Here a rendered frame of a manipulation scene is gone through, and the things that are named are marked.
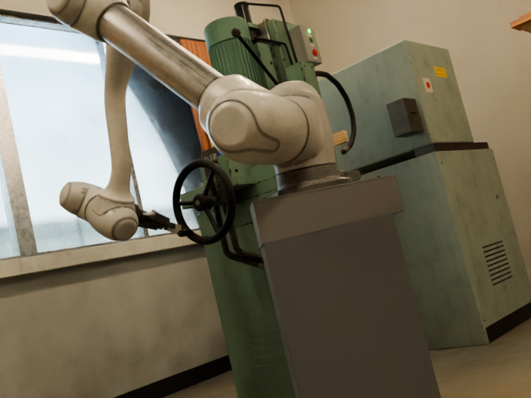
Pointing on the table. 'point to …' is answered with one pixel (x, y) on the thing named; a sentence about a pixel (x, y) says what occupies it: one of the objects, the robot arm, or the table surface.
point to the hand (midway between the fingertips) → (172, 227)
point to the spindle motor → (231, 48)
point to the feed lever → (253, 53)
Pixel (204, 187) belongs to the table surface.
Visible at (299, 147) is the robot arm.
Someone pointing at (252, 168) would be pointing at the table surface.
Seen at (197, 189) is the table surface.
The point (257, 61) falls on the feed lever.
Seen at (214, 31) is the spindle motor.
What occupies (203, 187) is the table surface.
